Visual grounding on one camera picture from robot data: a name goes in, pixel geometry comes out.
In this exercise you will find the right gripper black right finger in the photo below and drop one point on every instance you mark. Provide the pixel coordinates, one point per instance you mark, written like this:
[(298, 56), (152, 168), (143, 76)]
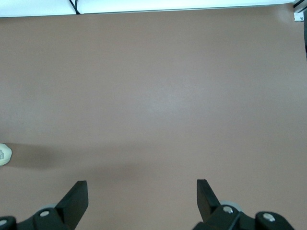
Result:
[(216, 215)]

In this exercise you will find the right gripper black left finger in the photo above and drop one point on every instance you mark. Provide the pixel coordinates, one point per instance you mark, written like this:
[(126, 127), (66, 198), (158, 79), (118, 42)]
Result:
[(60, 215)]

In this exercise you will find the blue white tennis ball can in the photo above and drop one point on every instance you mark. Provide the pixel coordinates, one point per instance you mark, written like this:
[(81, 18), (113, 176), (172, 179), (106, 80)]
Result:
[(4, 154)]

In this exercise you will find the aluminium corner bracket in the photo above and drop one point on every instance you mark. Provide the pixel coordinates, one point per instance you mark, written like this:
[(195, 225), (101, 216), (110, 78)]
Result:
[(299, 16)]

